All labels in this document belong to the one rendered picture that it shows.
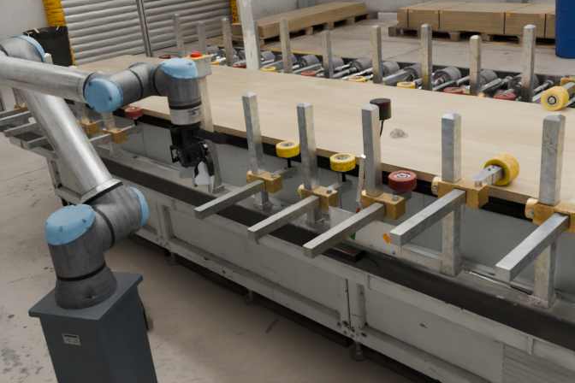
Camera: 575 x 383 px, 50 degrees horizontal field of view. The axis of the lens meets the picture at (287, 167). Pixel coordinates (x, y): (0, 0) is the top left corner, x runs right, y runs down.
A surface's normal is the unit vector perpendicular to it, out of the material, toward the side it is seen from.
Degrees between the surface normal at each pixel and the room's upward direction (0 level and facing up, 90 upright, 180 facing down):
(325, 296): 90
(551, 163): 90
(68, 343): 90
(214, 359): 0
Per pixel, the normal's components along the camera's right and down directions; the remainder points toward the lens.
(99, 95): -0.44, 0.37
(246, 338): -0.10, -0.93
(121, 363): 0.95, 0.03
